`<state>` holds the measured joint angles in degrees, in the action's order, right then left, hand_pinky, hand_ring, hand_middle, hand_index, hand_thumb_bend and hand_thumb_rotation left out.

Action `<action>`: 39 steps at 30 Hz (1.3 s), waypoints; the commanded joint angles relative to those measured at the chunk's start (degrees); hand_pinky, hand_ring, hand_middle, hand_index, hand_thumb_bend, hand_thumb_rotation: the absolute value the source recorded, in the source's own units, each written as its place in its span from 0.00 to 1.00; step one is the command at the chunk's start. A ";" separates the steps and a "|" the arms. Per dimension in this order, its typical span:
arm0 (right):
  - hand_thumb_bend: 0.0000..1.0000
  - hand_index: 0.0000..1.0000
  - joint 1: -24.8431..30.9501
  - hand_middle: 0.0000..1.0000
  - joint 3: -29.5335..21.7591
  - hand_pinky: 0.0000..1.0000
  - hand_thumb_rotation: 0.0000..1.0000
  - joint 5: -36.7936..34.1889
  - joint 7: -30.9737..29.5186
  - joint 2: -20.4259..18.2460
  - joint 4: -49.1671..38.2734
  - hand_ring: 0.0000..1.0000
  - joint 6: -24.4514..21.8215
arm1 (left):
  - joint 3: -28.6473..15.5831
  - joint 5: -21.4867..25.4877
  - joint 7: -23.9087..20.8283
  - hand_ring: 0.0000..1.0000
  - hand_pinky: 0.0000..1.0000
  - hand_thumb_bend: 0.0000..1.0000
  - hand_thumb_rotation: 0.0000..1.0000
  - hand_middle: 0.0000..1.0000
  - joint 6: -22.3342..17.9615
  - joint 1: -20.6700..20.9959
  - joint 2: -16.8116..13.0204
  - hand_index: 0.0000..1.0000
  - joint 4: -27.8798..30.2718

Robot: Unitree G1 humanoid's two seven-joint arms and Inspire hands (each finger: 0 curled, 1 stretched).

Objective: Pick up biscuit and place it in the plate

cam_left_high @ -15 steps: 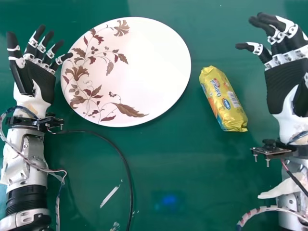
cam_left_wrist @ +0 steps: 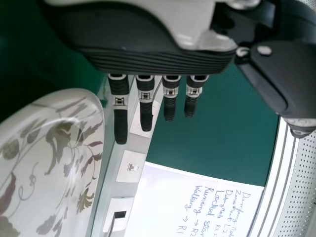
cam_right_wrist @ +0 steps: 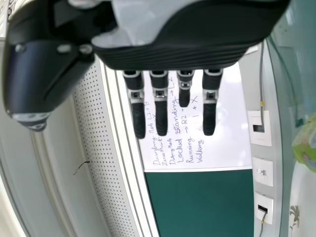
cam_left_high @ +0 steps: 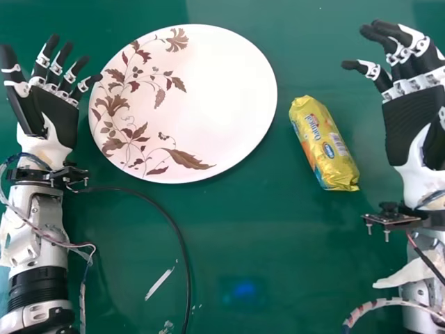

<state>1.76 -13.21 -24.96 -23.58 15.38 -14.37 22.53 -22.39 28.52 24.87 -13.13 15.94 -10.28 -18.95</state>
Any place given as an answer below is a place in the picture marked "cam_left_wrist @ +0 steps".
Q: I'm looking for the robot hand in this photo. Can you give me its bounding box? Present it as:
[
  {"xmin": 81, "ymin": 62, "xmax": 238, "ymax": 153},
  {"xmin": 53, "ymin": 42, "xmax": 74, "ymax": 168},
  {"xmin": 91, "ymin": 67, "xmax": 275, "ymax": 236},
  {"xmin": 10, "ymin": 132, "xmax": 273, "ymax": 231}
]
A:
[{"xmin": 40, "ymin": 0, "xmax": 316, "ymax": 145}]

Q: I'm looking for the plate with brown leaf pattern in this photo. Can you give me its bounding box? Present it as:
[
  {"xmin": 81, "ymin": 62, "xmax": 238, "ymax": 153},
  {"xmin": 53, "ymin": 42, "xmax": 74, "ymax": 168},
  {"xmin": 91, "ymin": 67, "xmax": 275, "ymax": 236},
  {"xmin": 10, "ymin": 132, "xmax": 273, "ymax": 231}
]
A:
[{"xmin": 0, "ymin": 88, "xmax": 104, "ymax": 237}]

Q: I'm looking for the white socket strip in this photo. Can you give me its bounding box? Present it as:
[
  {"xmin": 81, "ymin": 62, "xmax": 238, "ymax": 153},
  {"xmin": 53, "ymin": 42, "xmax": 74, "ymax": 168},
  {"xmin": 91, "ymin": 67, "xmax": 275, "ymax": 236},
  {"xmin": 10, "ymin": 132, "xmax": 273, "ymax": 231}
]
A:
[{"xmin": 83, "ymin": 73, "xmax": 165, "ymax": 237}]

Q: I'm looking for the white sheet with blue handwriting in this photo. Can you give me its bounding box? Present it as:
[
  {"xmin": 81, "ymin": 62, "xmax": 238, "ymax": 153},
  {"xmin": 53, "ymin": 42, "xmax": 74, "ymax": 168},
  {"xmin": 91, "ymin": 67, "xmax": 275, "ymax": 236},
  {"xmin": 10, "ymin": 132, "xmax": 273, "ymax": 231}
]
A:
[{"xmin": 129, "ymin": 161, "xmax": 266, "ymax": 237}]

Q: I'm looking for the perforated white cable duct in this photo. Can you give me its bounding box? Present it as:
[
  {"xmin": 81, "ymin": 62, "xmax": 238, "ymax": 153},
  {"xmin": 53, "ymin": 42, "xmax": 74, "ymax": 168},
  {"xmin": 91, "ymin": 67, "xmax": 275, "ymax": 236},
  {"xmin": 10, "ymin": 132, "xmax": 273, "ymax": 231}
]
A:
[{"xmin": 251, "ymin": 116, "xmax": 316, "ymax": 237}]

